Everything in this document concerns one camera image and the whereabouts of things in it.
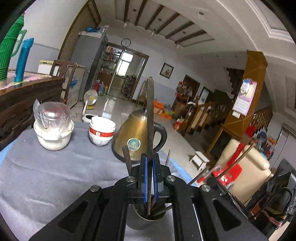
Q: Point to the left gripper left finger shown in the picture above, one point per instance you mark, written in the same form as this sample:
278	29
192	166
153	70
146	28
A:
100	213

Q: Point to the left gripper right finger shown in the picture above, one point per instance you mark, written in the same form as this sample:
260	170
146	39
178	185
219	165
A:
203	213

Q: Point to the red child chair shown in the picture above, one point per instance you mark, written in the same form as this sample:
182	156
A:
232	174

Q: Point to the small white stool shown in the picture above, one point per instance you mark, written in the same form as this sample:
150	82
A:
200	160

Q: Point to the beige sofa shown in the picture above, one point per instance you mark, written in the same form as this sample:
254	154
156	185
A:
255	172

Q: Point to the metal utensil holder cup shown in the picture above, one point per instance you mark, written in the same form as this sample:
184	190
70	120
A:
136	220

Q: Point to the grey table cloth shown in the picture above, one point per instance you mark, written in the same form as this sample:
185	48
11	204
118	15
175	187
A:
38	184

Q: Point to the stacked red white bowls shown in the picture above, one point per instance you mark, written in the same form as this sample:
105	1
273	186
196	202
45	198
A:
101	130

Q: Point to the gold electric kettle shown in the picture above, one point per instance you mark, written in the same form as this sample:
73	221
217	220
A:
133	134

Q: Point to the white pot with plastic bag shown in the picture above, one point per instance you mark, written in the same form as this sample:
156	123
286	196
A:
53	125

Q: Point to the white floor fan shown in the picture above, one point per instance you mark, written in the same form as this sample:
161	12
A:
90	97

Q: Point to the white chest freezer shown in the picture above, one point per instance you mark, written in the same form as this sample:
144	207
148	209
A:
45	67

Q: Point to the dark wooden sideboard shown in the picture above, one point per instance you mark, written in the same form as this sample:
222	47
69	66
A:
17	105

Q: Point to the wooden chair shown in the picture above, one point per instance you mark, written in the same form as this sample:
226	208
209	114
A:
62	78

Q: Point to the grey refrigerator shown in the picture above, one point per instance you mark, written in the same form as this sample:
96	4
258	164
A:
88	52

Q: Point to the blue thermos bottle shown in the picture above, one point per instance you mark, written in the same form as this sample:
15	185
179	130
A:
22	59

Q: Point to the green thermos flask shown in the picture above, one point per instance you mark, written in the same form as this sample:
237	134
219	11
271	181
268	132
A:
10	46

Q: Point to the wall calendar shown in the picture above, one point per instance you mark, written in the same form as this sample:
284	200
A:
245	97

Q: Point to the framed wall picture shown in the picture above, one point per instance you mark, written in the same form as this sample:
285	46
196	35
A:
166	70

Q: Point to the round wall clock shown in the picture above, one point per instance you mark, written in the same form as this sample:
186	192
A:
125	42

